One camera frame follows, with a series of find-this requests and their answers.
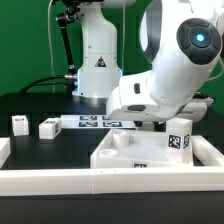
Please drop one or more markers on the white marker base plate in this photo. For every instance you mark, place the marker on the white marker base plate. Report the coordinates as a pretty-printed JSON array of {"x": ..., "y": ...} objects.
[{"x": 93, "y": 122}]

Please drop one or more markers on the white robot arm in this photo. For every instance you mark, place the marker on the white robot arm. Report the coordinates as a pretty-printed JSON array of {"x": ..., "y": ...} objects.
[{"x": 182, "y": 39}]

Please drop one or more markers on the white front fence bar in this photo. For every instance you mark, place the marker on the white front fence bar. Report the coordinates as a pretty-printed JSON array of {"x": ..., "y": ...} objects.
[{"x": 102, "y": 181}]

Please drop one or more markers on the white right fence bar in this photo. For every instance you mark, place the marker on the white right fence bar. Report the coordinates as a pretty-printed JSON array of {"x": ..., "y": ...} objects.
[{"x": 206, "y": 153}]

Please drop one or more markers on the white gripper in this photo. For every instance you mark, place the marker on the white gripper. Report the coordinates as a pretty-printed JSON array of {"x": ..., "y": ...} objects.
[{"x": 196, "y": 109}]

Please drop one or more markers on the white square table top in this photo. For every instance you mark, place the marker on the white square table top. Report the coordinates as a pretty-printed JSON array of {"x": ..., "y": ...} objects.
[{"x": 123, "y": 148}]

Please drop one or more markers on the white fence bar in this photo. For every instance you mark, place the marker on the white fence bar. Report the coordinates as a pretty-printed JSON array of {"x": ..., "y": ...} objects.
[
  {"x": 102, "y": 181},
  {"x": 206, "y": 153},
  {"x": 5, "y": 150}
]

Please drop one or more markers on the white left fence bar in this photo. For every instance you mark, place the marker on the white left fence bar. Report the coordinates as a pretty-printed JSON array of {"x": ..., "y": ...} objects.
[{"x": 5, "y": 150}]

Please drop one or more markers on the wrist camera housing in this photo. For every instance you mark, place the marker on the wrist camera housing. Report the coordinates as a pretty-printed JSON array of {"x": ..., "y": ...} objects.
[{"x": 131, "y": 100}]

